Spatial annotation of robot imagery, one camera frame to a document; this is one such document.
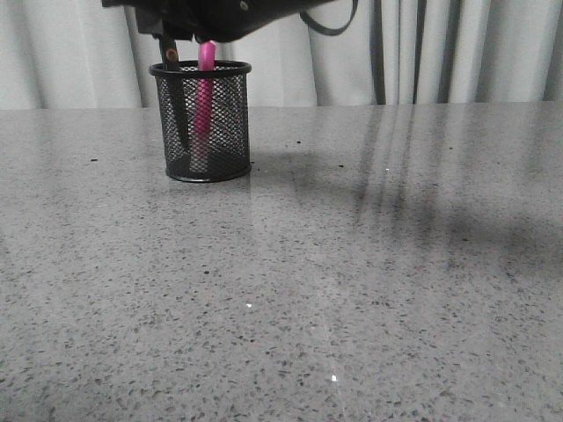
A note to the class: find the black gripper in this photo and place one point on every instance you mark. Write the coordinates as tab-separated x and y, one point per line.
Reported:
220	20

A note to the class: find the grey orange handled scissors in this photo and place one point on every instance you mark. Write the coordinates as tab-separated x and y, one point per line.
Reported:
170	57

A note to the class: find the pink white pen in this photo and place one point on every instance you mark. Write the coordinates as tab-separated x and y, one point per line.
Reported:
203	109

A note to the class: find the black mesh pen holder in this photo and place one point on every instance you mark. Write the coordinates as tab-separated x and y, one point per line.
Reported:
228	143

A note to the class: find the grey curtain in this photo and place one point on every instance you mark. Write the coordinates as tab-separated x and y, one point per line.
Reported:
78	54

